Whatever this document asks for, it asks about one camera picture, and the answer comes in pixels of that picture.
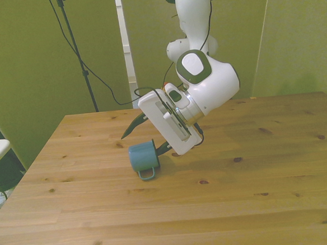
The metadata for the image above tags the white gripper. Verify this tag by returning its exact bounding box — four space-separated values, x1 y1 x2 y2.
117 86 203 160

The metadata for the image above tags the blue enamel mug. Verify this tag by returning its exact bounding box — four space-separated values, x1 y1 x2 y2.
127 139 162 183

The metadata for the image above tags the black tripod stand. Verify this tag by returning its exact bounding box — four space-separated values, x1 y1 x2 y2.
55 0 100 115

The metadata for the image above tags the white vertical trim board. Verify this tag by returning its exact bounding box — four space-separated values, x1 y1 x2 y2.
114 0 138 88

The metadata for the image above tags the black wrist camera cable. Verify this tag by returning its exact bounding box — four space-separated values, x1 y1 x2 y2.
127 0 223 152

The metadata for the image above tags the black tripod camera cable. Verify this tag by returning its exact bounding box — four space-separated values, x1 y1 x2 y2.
46 0 141 111

